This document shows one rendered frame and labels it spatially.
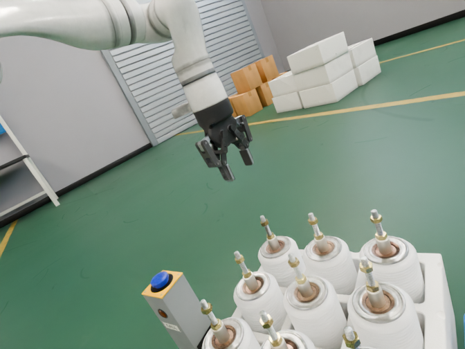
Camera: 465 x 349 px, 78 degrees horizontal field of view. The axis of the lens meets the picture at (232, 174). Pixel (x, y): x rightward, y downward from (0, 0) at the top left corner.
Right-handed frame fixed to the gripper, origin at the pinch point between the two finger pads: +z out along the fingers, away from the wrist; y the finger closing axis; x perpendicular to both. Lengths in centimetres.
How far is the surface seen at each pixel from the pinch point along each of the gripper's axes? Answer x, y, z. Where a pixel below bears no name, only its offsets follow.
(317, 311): -16.9, -12.5, 22.1
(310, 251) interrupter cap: -9.4, 0.3, 21.5
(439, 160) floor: -18, 86, 47
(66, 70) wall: 447, 164, -119
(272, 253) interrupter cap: -1.1, -2.3, 21.5
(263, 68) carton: 205, 308, -2
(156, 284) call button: 12.9, -23.1, 14.0
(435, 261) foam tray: -29.3, 9.9, 28.9
